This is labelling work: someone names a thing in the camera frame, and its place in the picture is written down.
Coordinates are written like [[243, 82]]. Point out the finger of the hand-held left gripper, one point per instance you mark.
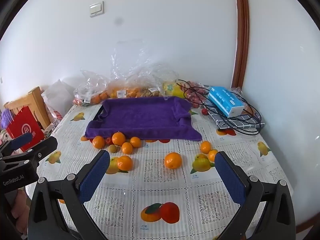
[[21, 140], [43, 148]]

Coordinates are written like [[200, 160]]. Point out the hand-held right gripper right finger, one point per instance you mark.
[[230, 177]]

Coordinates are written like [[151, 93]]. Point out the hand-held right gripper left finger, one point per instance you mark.
[[96, 175]]

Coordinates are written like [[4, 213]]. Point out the orange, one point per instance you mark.
[[124, 163], [173, 160], [118, 138], [98, 142], [213, 155], [205, 147], [127, 148], [135, 142]]

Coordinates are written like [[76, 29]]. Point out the brown kiwi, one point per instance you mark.
[[112, 148]]

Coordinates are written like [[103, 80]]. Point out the black tray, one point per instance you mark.
[[99, 113]]

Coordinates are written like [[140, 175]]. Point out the purple towel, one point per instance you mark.
[[143, 117]]

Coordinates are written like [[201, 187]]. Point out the person's left hand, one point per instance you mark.
[[21, 212]]

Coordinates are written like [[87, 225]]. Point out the red paper bag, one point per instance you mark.
[[25, 125]]

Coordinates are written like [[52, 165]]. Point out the purple bag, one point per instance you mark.
[[6, 117]]

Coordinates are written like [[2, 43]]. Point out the red and white plastic bag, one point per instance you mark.
[[57, 116]]

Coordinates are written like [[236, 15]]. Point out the wooden chair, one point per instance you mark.
[[37, 102]]

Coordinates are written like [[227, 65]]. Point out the checked grey pouch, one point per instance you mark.
[[237, 122]]

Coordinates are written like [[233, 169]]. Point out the printed lace tablecloth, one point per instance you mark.
[[160, 180]]

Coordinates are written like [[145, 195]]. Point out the small red cherry tomato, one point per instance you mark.
[[204, 111]]

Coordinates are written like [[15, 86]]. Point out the clear bag of tangerines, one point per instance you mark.
[[90, 90]]

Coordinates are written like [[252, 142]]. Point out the blue tissue box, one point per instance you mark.
[[223, 100]]

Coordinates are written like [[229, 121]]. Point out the clear bag of red jujubes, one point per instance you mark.
[[196, 95]]

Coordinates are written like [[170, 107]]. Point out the clear bag of oranges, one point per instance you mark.
[[127, 85]]

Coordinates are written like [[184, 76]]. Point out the clear bag of brown longans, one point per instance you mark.
[[152, 91]]

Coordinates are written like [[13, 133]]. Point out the clear bag of yellow pears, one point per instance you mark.
[[173, 88]]

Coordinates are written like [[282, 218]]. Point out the brown wooden door frame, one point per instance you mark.
[[242, 42]]

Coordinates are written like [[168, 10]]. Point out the white light switch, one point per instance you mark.
[[96, 9]]

